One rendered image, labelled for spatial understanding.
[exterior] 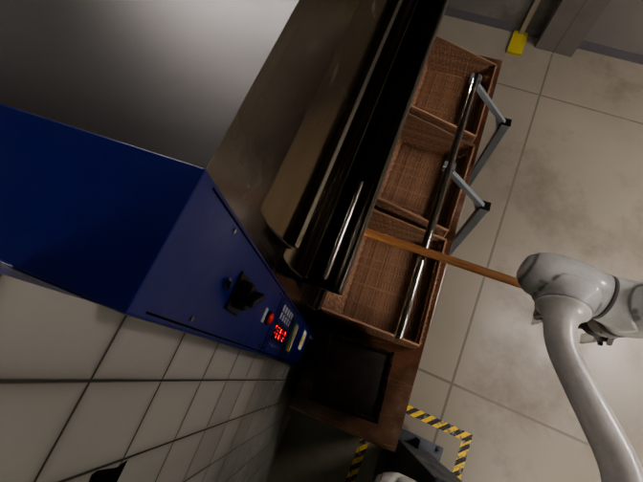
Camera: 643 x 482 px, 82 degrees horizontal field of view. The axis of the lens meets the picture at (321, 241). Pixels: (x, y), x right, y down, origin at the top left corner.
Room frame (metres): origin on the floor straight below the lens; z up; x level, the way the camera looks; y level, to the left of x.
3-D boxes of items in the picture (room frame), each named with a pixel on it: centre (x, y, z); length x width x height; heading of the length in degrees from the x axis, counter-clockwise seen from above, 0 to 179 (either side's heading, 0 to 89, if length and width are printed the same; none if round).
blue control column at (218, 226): (0.62, 0.99, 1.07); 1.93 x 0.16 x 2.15; 61
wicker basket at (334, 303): (0.44, -0.28, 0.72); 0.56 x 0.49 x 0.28; 152
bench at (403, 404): (0.85, -0.53, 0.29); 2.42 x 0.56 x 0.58; 151
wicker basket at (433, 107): (1.49, -0.86, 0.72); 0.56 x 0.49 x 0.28; 151
